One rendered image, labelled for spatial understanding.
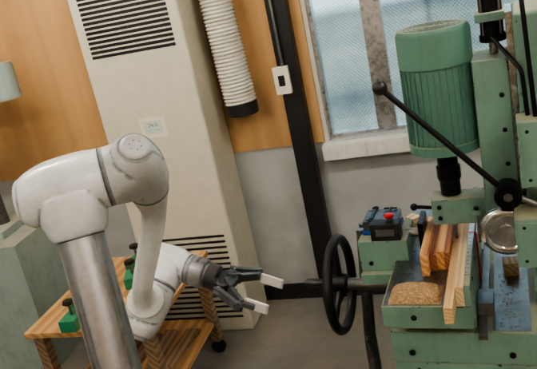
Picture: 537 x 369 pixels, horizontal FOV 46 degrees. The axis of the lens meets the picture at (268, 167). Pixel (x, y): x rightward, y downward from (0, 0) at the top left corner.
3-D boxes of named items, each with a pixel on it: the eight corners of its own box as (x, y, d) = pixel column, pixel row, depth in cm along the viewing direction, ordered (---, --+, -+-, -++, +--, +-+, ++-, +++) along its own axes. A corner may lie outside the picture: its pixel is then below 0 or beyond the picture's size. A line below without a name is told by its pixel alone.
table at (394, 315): (384, 224, 211) (382, 207, 209) (481, 220, 200) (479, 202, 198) (345, 328, 158) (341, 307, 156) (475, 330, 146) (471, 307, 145)
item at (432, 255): (439, 232, 184) (436, 216, 183) (444, 231, 184) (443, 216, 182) (431, 271, 163) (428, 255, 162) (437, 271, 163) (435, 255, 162)
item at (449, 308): (461, 205, 198) (459, 194, 197) (467, 205, 197) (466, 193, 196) (444, 323, 141) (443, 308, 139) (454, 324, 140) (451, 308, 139)
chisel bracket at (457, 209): (436, 219, 172) (432, 190, 170) (491, 216, 167) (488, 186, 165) (434, 231, 166) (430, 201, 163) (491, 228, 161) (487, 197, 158)
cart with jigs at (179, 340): (129, 349, 330) (94, 237, 311) (231, 346, 314) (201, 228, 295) (61, 441, 271) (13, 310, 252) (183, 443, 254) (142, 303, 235)
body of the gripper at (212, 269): (201, 271, 180) (232, 280, 178) (213, 256, 188) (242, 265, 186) (199, 292, 183) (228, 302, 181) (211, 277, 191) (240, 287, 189)
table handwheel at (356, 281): (346, 333, 196) (344, 239, 202) (412, 335, 189) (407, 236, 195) (317, 337, 170) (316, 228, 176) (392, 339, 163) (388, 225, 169)
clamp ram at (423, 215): (403, 240, 182) (399, 211, 180) (430, 239, 180) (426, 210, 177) (399, 255, 175) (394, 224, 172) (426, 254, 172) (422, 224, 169)
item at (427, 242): (431, 236, 183) (428, 216, 181) (438, 236, 182) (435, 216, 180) (422, 276, 162) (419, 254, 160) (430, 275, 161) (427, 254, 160)
